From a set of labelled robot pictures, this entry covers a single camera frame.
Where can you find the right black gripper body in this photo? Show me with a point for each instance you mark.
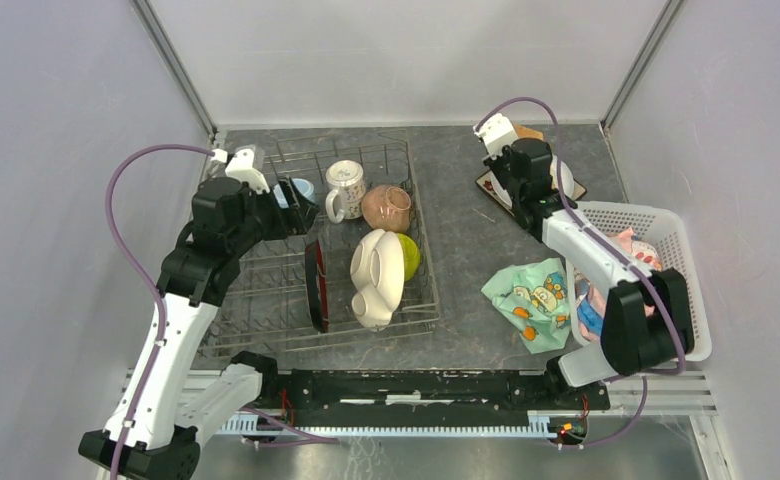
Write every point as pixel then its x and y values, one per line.
pixel 503 169

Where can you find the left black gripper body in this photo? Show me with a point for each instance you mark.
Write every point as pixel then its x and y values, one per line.
pixel 273 222

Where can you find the red-rimmed beige plate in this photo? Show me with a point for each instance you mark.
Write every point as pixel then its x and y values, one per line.
pixel 316 287

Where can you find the white floral mug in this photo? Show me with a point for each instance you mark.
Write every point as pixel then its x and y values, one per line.
pixel 347 188

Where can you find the beige brown-rimmed bowl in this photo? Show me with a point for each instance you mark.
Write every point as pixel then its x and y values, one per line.
pixel 387 207

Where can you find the cream divided plate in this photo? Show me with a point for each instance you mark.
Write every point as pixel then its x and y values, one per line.
pixel 377 272

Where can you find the lime green bowl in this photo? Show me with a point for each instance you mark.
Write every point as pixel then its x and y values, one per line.
pixel 411 256

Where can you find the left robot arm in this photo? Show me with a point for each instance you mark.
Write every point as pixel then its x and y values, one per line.
pixel 150 435

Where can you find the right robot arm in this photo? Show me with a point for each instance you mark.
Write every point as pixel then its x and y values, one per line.
pixel 647 325

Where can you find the plain white plate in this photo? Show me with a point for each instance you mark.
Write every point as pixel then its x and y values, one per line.
pixel 562 179

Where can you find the square floral plate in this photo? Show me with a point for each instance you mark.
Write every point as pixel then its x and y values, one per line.
pixel 490 186

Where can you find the pink patterned cloth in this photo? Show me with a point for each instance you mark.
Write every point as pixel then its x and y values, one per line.
pixel 640 250

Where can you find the green cartoon cloth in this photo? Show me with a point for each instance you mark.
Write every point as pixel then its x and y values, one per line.
pixel 534 299

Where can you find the white plastic basket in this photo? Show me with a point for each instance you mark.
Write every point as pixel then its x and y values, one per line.
pixel 665 231

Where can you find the blue cloth in basket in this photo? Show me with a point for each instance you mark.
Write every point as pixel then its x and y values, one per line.
pixel 590 309

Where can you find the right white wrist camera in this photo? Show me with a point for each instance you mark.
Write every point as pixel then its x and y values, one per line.
pixel 496 133

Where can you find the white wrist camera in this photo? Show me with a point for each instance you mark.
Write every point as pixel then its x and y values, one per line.
pixel 496 133
pixel 244 165

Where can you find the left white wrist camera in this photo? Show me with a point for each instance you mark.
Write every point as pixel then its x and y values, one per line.
pixel 244 165

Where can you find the grey wire dish rack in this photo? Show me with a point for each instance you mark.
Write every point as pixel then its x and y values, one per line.
pixel 266 308

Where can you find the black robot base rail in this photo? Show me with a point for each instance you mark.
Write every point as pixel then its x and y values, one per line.
pixel 304 407

